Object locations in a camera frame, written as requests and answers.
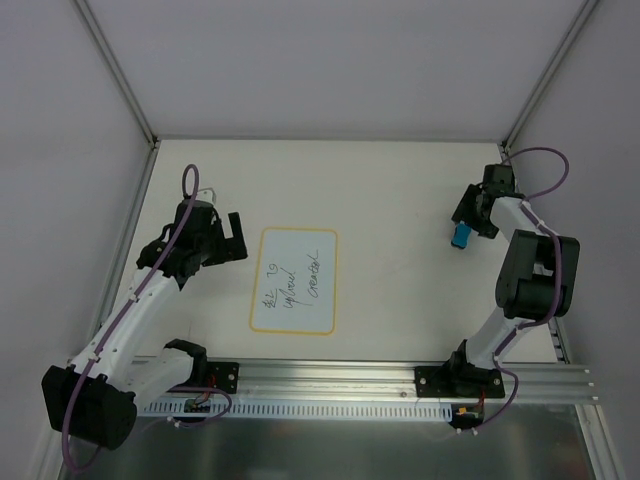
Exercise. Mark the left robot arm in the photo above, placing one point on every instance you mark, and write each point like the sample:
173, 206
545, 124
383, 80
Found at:
99, 395

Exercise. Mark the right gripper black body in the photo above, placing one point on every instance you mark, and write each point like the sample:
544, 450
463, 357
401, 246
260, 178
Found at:
465, 209

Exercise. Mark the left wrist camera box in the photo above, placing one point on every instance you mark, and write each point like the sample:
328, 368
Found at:
206, 194

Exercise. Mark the right aluminium frame post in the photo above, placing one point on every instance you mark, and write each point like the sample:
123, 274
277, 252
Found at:
555, 116

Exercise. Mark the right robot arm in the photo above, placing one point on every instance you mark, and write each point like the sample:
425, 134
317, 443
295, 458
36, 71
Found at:
535, 283

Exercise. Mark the left aluminium frame post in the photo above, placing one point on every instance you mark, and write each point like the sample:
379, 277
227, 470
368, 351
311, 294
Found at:
89, 188

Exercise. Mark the yellow-framed small whiteboard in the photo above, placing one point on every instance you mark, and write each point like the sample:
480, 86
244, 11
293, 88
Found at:
295, 289

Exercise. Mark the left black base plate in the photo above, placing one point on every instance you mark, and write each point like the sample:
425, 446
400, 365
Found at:
223, 376

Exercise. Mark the aluminium mounting rail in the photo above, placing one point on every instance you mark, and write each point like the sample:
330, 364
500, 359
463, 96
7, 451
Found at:
388, 381

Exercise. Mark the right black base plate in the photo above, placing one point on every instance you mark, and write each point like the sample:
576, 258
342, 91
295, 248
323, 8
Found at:
432, 382

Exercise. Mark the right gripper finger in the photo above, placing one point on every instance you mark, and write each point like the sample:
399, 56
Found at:
465, 211
485, 228

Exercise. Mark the white slotted cable duct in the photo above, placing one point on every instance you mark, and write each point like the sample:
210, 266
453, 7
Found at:
411, 410

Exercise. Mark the aluminium frame post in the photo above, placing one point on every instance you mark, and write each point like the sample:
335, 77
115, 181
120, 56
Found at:
555, 116
89, 188

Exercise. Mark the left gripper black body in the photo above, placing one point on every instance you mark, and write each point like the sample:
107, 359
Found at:
228, 242

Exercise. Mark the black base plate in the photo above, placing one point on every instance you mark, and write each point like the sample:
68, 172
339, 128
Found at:
432, 382
223, 376

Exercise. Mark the blue foam whiteboard eraser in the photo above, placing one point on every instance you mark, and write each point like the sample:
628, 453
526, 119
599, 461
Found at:
461, 235

